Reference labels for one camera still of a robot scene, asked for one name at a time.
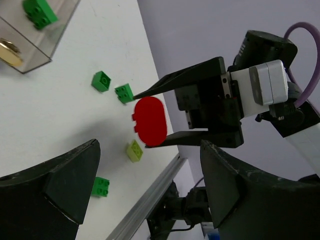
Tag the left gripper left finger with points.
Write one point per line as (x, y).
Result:
(49, 201)

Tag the green sloped lego brick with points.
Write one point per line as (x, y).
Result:
(39, 13)

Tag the small green square lego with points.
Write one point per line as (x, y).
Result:
(101, 82)

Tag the red square lego brick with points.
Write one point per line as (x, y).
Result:
(151, 125)

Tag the near clear plastic bin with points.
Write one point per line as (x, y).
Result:
(22, 46)

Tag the green lego brick right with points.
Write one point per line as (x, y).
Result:
(124, 93)

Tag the lime lego brick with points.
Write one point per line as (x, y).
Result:
(134, 151)

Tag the green lego brick bottom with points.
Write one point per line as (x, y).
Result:
(100, 187)

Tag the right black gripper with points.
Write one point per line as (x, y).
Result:
(210, 97)

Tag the aluminium front rail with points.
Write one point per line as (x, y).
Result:
(126, 229)

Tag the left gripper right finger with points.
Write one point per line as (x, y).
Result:
(247, 203)

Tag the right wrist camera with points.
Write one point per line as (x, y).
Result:
(261, 86)

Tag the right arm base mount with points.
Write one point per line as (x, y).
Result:
(193, 209)

